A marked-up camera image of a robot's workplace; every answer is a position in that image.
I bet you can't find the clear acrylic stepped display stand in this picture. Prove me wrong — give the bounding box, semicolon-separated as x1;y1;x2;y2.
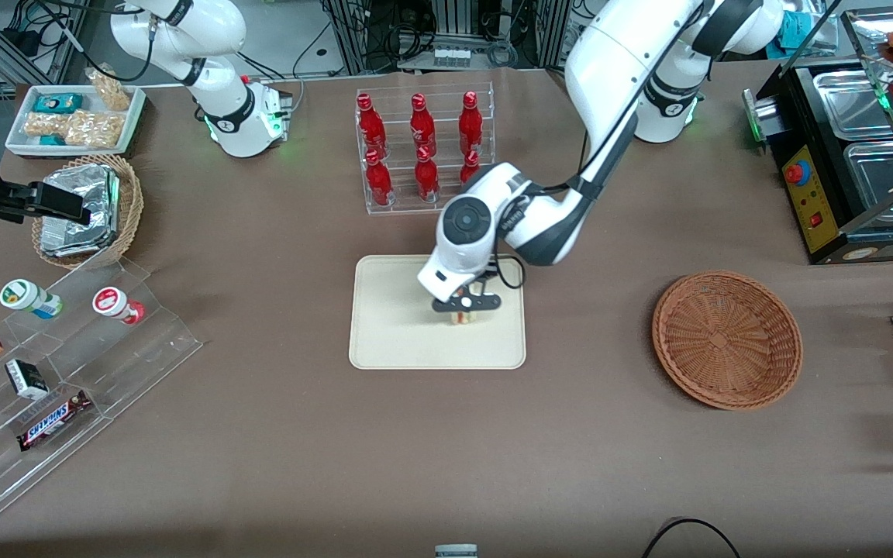
0;256;204;528

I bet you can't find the teal cloth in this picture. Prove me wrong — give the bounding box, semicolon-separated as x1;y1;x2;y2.
774;9;813;50

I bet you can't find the aluminium frame rack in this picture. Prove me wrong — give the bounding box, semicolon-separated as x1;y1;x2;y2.
321;0;571;72

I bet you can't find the beige rectangular serving tray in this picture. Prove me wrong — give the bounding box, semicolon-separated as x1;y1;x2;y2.
348;254;527;370

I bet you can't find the Snickers chocolate bar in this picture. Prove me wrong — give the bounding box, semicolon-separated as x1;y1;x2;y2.
16;389;94;453

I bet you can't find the black cable loop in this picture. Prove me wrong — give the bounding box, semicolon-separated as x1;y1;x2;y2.
642;518;743;558

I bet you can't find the brown table cover sheet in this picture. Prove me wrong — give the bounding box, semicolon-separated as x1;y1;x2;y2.
0;65;893;558

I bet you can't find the teal snack box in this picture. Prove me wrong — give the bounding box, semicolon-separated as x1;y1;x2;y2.
33;93;84;115

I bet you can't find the clear acrylic bottle rack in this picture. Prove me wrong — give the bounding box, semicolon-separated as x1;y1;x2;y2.
354;81;498;216

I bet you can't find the light tan wicker basket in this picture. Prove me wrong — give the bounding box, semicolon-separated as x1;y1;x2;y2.
31;153;145;270

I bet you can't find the black food warmer cabinet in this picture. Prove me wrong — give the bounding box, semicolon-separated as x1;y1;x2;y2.
743;6;893;266

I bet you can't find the small black and white box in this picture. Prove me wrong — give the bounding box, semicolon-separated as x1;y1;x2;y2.
5;359;50;401

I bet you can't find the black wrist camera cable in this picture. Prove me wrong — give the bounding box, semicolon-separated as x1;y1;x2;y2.
491;254;526;290

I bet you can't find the red capped white drink bottle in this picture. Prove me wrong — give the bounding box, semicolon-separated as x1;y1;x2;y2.
92;287;147;326

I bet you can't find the brown round wicker basket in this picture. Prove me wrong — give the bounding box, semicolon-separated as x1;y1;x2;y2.
652;270;804;411

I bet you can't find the silver foil wrapped package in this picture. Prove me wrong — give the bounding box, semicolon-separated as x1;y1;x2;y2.
42;164;121;233
40;217;112;258

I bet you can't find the white rectangular snack tray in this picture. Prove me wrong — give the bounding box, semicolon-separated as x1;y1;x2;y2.
5;84;147;159

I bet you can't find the clear bag of puffed snacks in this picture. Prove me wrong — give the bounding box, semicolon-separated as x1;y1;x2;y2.
85;65;134;112
65;110;126;149
23;112;69;141

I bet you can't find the green capped white drink bottle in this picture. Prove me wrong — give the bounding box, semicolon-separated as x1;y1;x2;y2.
0;279;64;320

